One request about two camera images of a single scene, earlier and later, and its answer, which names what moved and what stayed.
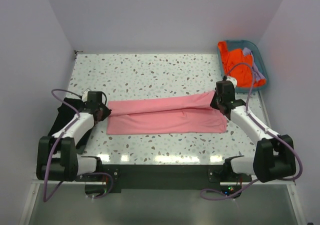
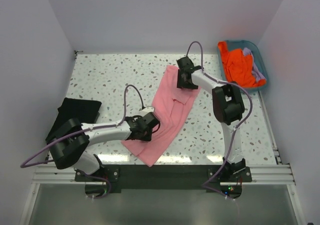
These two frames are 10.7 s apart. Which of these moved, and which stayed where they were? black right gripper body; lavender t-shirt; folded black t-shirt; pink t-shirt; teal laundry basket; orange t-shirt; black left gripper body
Moved: pink t-shirt; black left gripper body; black right gripper body
Stayed: folded black t-shirt; teal laundry basket; lavender t-shirt; orange t-shirt
